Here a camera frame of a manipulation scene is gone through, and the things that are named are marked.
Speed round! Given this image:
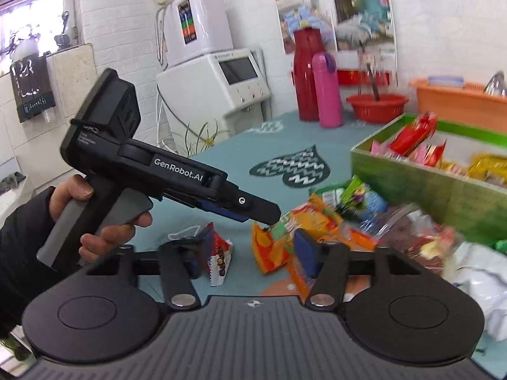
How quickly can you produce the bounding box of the orange snack packet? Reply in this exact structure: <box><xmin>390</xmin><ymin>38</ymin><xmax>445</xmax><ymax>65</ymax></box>
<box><xmin>252</xmin><ymin>193</ymin><xmax>375</xmax><ymax>299</ymax></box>

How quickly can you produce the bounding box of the clear dark snack bag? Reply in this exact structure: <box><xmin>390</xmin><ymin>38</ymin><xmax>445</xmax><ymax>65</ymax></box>
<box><xmin>363</xmin><ymin>203</ymin><xmax>464</xmax><ymax>275</ymax></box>

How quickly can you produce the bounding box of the person's left hand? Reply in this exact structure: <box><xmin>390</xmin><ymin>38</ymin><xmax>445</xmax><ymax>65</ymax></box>
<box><xmin>48</xmin><ymin>174</ymin><xmax>154</xmax><ymax>264</ymax></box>

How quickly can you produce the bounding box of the small red white packet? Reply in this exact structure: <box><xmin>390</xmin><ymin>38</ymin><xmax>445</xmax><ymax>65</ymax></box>
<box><xmin>203</xmin><ymin>222</ymin><xmax>234</xmax><ymax>287</ymax></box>

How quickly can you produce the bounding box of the green snack packet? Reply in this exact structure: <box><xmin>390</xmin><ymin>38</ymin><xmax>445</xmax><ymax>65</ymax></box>
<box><xmin>315</xmin><ymin>176</ymin><xmax>388</xmax><ymax>222</ymax></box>

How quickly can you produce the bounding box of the white screen appliance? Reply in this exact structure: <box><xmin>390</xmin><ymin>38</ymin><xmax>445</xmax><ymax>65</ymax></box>
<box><xmin>157</xmin><ymin>48</ymin><xmax>271</xmax><ymax>156</ymax></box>

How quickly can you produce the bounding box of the red snack packet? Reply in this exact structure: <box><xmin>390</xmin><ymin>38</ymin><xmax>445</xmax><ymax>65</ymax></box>
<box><xmin>388</xmin><ymin>112</ymin><xmax>437</xmax><ymax>157</ymax></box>

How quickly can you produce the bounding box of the red plastic bowl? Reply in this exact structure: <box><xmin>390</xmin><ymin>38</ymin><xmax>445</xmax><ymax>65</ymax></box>
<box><xmin>346</xmin><ymin>93</ymin><xmax>409</xmax><ymax>124</ymax></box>

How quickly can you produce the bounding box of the pink thermos bottle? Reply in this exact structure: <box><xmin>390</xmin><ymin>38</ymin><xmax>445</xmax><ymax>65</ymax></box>
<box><xmin>312</xmin><ymin>52</ymin><xmax>343</xmax><ymax>129</ymax></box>

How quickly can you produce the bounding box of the white water purifier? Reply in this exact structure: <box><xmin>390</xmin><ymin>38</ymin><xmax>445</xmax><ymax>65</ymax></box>
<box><xmin>164</xmin><ymin>0</ymin><xmax>234</xmax><ymax>67</ymax></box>

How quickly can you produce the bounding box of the yellow snack packet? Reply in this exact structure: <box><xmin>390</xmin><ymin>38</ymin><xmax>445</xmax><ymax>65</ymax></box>
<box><xmin>467</xmin><ymin>153</ymin><xmax>507</xmax><ymax>186</ymax></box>

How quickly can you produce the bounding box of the dark red thermos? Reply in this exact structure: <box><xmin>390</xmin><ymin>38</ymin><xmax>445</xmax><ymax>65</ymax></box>
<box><xmin>293</xmin><ymin>28</ymin><xmax>325</xmax><ymax>122</ymax></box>

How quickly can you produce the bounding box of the glass pitcher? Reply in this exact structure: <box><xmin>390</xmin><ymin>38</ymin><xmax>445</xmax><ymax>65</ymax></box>
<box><xmin>357</xmin><ymin>47</ymin><xmax>397</xmax><ymax>100</ymax></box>

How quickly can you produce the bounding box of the orange plastic basin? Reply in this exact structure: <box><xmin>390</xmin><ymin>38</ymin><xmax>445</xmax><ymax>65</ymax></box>
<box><xmin>410</xmin><ymin>79</ymin><xmax>507</xmax><ymax>134</ymax></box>

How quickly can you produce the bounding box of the bedding poster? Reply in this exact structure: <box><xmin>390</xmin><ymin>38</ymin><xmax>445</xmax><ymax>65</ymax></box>
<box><xmin>277</xmin><ymin>0</ymin><xmax>395</xmax><ymax>54</ymax></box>

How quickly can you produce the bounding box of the steel bowl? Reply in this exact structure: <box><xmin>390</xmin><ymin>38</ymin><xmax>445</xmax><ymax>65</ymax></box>
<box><xmin>483</xmin><ymin>71</ymin><xmax>507</xmax><ymax>97</ymax></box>

